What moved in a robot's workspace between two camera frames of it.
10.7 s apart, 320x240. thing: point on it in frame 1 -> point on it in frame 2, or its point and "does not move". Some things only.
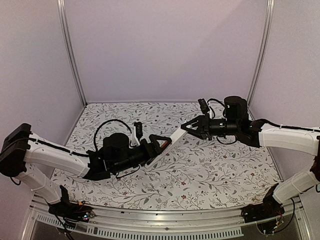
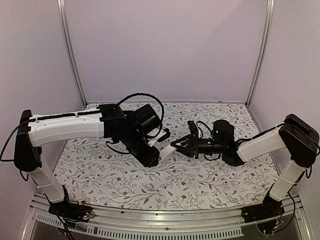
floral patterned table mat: (195, 173) does not move
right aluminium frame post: (270, 6) does not move
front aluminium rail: (185, 224) does not move
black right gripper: (204, 126) -> (194, 144)
